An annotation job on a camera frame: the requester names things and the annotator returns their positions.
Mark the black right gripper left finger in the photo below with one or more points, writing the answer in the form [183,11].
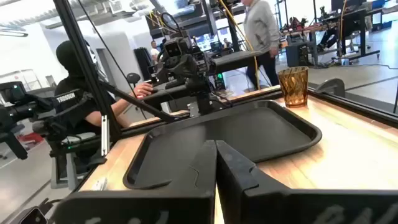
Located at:
[174,202]

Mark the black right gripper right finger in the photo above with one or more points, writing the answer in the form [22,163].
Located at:
[248,199]

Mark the black plastic tray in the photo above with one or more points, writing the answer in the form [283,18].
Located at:
[255,130]

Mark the amber faceted cup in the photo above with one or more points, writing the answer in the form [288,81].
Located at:
[293,88]

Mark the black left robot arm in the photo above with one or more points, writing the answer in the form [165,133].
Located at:
[200,96]

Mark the dark grey desk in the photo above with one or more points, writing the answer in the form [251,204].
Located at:
[164,91]
[239,60]

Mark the person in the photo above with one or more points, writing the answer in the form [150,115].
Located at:
[261,28]
[71,59]
[154,53]

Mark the grey chair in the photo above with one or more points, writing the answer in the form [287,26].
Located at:
[71,155]

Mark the black workbench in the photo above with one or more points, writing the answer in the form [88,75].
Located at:
[354,21]

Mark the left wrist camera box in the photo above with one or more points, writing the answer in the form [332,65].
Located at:
[173,48]

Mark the silver metal bracket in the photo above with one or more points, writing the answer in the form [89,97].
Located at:
[105,137]

